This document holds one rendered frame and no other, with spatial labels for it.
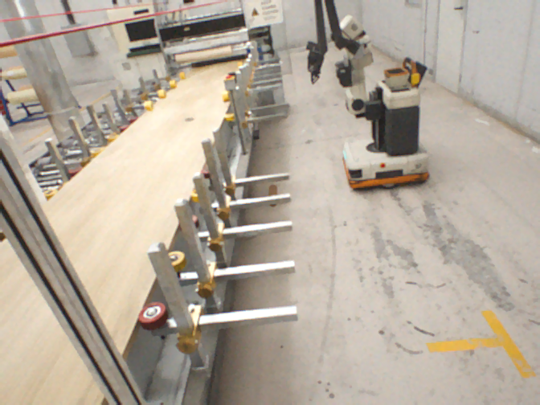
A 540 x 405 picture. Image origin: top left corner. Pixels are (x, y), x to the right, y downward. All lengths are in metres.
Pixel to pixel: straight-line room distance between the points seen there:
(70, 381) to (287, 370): 1.19
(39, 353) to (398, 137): 2.82
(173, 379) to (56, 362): 0.37
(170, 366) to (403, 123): 2.55
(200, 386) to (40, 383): 0.41
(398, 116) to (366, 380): 2.04
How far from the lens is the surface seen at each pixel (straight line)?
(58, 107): 6.69
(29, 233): 0.58
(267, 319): 1.12
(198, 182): 1.39
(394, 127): 3.26
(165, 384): 1.37
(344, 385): 1.99
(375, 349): 2.11
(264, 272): 1.33
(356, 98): 3.29
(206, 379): 1.22
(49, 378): 1.18
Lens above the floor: 1.64
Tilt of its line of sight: 29 degrees down
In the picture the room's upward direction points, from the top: 11 degrees counter-clockwise
